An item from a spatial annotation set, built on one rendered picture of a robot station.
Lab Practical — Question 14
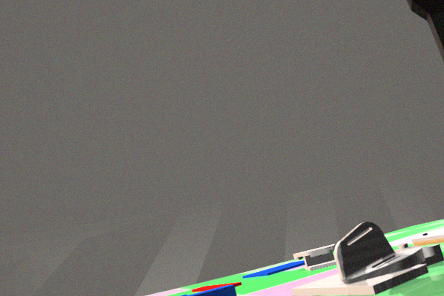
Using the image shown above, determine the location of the blue rectangular block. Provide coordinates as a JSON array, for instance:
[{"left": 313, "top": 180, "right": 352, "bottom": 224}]
[{"left": 187, "top": 285, "right": 237, "bottom": 296}]

